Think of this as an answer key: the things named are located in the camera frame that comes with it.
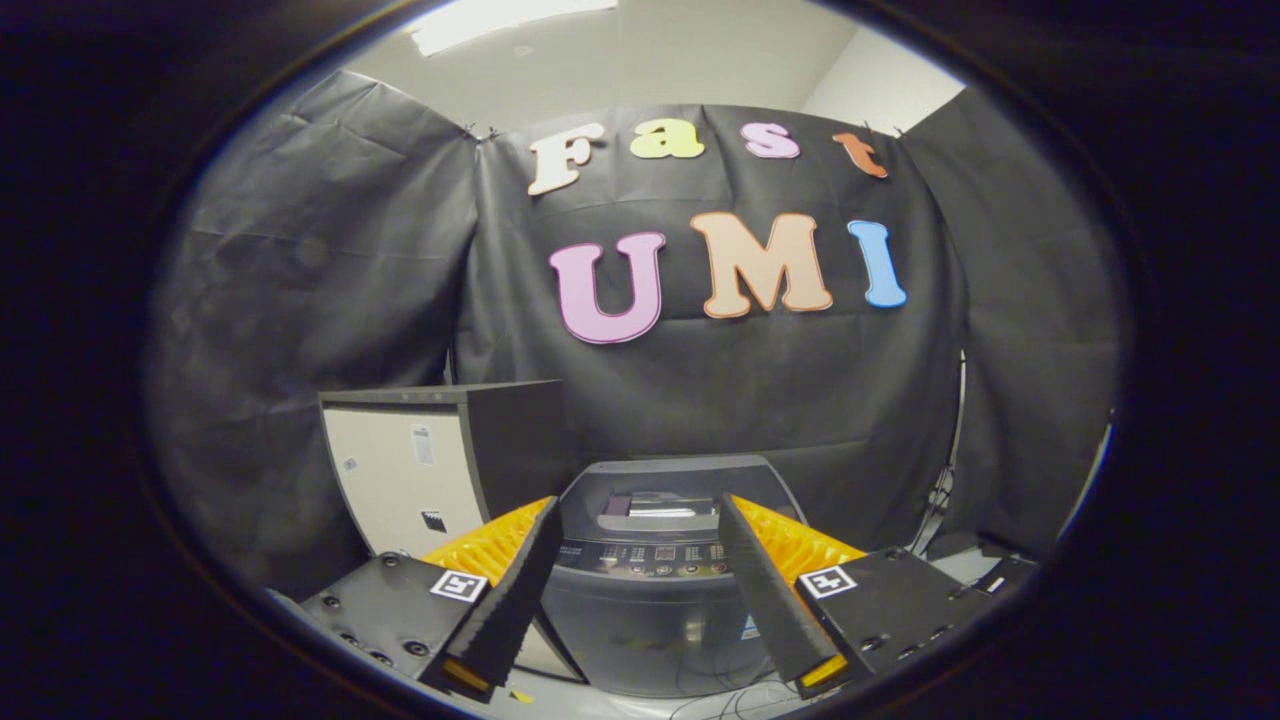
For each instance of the beige cabinet with dark sides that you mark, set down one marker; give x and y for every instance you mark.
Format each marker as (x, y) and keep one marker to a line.
(390, 480)

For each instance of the dark box on floor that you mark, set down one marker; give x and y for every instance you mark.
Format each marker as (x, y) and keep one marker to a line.
(985, 575)

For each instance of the grey washing machine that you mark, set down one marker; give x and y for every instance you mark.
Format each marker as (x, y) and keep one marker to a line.
(640, 630)

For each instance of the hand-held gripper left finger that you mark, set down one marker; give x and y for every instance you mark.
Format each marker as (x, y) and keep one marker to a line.
(515, 590)

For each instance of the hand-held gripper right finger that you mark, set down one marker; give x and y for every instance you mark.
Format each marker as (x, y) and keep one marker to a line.
(765, 590)

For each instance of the thin metal light stand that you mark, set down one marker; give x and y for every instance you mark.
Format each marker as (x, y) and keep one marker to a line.
(950, 440)

